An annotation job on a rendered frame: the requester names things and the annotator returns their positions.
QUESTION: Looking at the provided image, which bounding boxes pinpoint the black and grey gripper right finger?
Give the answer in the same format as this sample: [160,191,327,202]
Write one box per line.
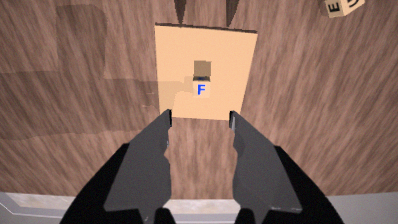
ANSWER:
[229,110,344,224]

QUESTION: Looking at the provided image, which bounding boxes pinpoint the beige block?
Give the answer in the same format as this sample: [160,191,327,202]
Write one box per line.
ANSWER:
[193,76,211,98]
[324,0,364,17]

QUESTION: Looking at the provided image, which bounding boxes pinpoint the peach mat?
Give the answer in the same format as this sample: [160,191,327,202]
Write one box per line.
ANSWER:
[155,26,257,120]

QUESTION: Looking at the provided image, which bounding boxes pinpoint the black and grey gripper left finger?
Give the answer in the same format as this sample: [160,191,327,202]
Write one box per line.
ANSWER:
[59,109,172,224]

